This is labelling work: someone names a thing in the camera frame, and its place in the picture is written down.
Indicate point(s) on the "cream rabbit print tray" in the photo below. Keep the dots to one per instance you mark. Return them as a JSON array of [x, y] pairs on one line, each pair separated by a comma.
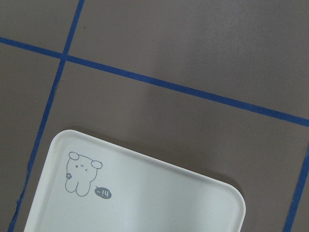
[[90, 185]]

